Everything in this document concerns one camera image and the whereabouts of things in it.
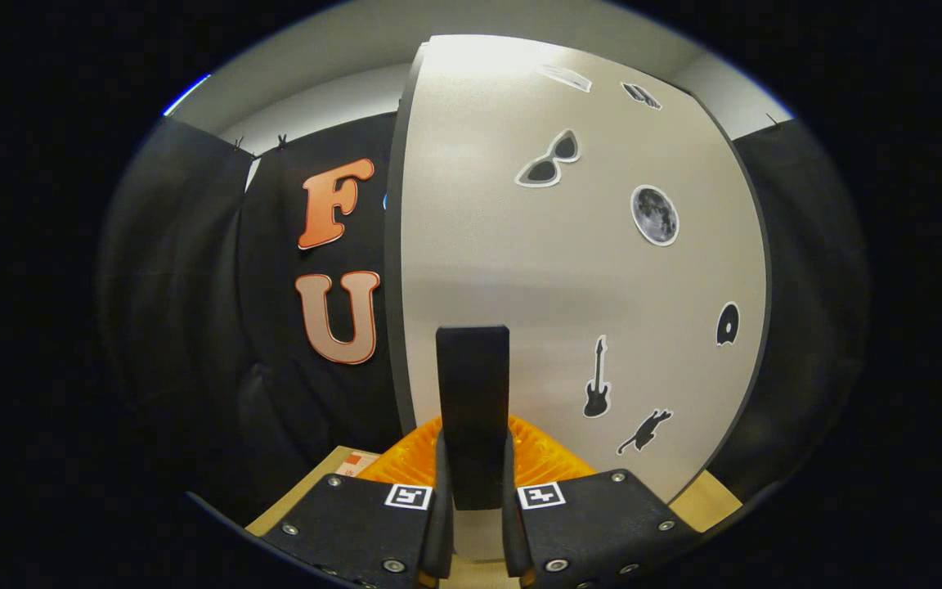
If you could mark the beige shoe cabinet door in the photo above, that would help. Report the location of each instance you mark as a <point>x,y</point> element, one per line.
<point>561,286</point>

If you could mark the dark grey shoe cabinet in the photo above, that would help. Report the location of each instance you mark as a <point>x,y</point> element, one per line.
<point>393,286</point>

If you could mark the row of black clips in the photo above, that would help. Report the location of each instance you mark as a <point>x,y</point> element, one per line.
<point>281,141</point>

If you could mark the black backdrop cloth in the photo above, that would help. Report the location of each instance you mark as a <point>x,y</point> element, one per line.
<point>177,286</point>

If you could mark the beige book with red print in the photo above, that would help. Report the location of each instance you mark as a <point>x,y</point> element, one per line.
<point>352,465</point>

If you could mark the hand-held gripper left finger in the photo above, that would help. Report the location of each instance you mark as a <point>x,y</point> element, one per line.
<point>438,540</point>

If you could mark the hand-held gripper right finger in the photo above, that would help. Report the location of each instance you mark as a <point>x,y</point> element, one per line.
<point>513,540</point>

